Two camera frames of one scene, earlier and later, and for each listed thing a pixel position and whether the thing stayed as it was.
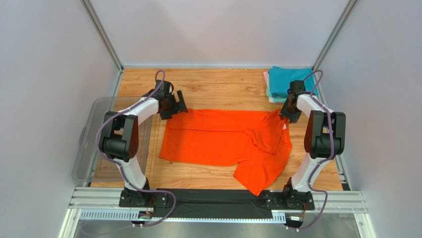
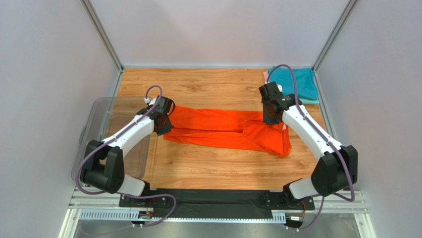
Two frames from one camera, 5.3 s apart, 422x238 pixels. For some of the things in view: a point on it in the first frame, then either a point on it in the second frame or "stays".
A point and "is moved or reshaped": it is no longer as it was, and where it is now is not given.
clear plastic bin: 89,165 stays
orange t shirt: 258,142 is moved or reshaped
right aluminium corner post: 348,9 stays
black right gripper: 290,115 to 268,118
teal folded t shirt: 280,78 stays
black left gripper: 167,114 to 161,131
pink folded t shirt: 266,76 stays
